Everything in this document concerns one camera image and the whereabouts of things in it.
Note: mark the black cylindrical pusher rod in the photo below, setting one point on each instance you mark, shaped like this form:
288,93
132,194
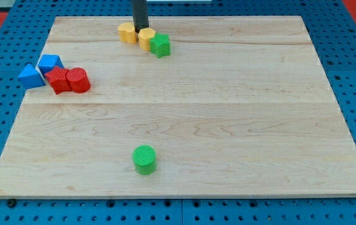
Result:
140,14

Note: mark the green cylinder block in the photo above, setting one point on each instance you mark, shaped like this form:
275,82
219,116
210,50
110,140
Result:
144,159

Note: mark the yellow heart block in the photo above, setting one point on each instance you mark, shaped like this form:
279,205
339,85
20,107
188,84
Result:
127,33

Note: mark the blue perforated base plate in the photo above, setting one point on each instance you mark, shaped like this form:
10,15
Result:
22,38

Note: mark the light wooden board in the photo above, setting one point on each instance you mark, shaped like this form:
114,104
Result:
240,109

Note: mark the green star block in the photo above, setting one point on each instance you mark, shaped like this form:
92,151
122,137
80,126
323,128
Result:
160,45

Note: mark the yellow hexagon block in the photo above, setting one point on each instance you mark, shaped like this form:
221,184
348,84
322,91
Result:
144,36

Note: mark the red cylinder block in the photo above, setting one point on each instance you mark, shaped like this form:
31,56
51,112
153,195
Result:
78,80

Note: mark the blue cube block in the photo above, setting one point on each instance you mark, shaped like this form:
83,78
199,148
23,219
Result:
48,62

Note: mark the blue triangle block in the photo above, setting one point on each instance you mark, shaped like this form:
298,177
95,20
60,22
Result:
30,77

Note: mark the red star block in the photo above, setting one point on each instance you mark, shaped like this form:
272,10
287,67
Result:
57,80

